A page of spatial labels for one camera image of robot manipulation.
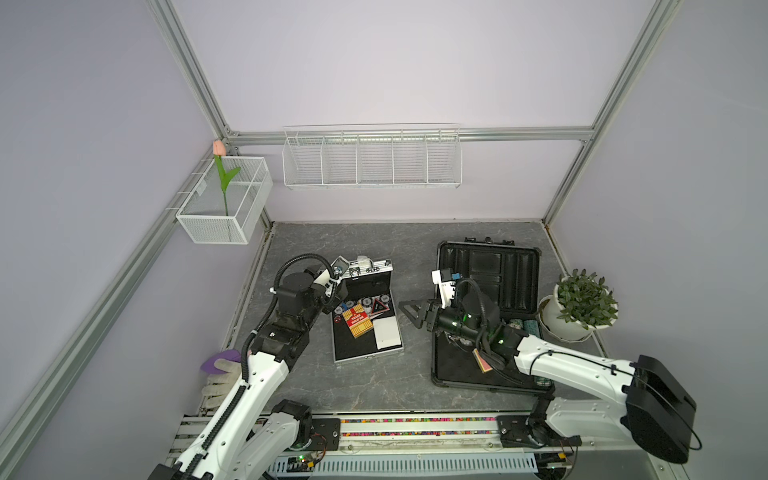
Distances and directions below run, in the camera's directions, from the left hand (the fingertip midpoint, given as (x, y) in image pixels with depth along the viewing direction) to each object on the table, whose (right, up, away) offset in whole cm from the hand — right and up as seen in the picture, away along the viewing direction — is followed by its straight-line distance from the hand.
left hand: (328, 273), depth 76 cm
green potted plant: (+68, -7, +3) cm, 69 cm away
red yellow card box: (+6, -15, +14) cm, 21 cm away
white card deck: (+15, -19, +13) cm, 27 cm away
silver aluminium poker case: (+3, -23, +10) cm, 25 cm away
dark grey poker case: (+34, -27, +7) cm, 44 cm away
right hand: (+19, -7, -4) cm, 21 cm away
